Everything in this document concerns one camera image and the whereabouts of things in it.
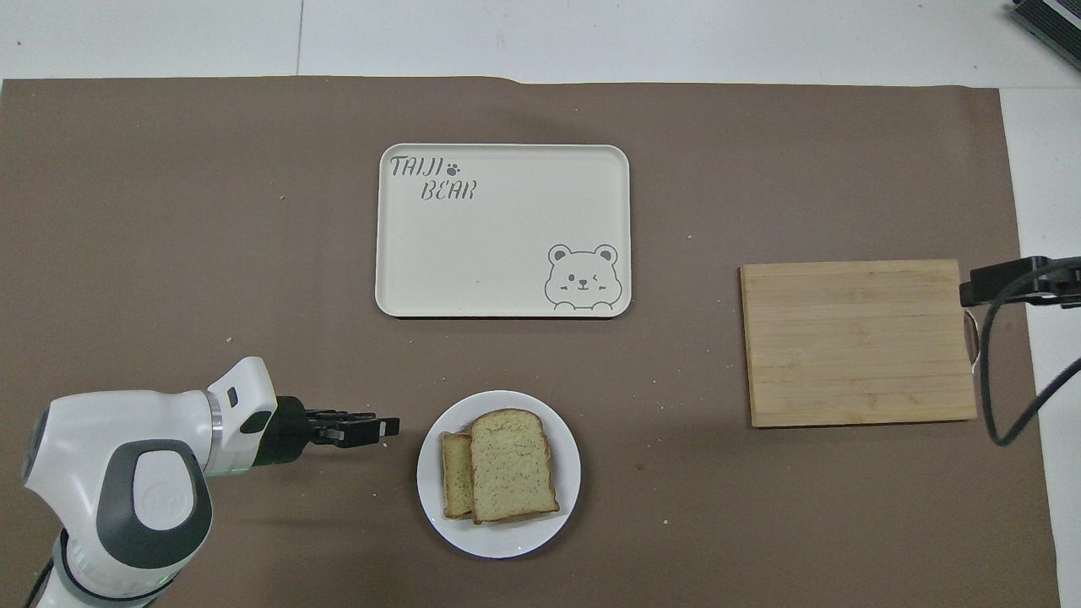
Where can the small bread slice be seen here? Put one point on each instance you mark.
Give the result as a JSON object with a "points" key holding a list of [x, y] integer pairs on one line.
{"points": [[456, 477]]}

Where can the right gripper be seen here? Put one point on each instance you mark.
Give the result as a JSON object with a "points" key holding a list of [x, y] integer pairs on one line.
{"points": [[1068, 283]]}

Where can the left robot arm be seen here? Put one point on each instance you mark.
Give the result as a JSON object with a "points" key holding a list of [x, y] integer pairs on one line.
{"points": [[84, 439]]}

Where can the cream tray with bear print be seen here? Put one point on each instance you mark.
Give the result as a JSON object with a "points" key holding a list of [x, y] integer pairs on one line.
{"points": [[490, 253]]}

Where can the large bread slice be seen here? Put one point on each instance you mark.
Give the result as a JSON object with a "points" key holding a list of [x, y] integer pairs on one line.
{"points": [[511, 464]]}

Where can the black stand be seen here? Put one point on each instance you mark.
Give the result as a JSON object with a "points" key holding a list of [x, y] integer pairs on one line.
{"points": [[1051, 21]]}

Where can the wooden cutting board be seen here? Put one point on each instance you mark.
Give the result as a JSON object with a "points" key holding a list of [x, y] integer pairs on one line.
{"points": [[857, 342]]}

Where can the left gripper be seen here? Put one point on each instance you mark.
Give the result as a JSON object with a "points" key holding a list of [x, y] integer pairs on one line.
{"points": [[287, 431]]}

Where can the white round plate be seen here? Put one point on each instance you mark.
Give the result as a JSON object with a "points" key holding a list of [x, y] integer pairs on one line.
{"points": [[507, 540]]}

